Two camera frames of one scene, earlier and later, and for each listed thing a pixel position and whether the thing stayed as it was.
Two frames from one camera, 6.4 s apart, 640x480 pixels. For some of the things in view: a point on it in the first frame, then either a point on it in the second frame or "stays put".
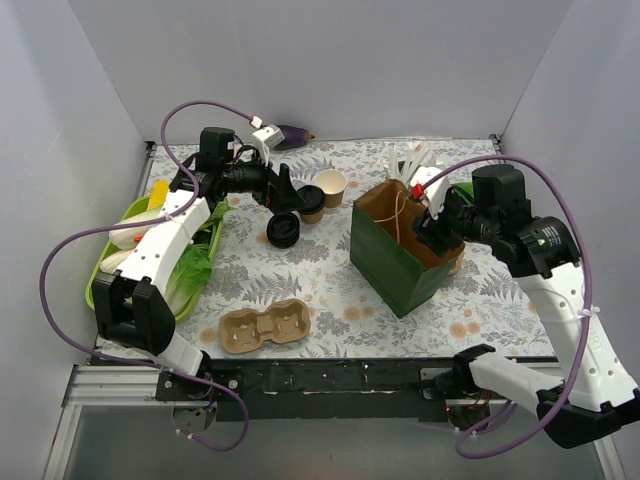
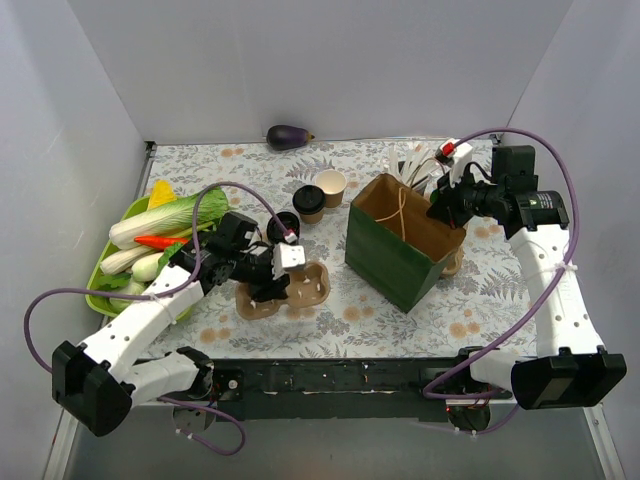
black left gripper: (275, 186) → (270, 278)
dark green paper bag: (395, 262) stays put
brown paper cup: (333, 182) stays put
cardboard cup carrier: (244, 330) → (309, 284)
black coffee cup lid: (314, 197) stays put
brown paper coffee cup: (312, 218) stays put
